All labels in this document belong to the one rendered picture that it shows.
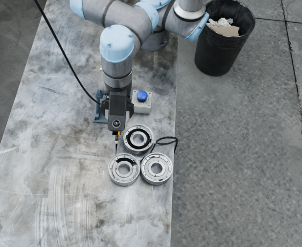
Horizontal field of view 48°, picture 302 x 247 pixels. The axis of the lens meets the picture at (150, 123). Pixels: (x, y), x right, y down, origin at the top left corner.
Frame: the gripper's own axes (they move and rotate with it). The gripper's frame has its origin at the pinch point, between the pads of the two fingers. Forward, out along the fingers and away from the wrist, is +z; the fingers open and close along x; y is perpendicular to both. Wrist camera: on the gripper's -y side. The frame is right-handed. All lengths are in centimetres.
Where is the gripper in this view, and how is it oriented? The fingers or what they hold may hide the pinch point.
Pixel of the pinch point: (117, 122)
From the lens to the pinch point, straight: 104.7
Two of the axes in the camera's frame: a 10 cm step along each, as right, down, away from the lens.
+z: -0.7, 4.9, 8.7
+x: -10.0, -0.9, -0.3
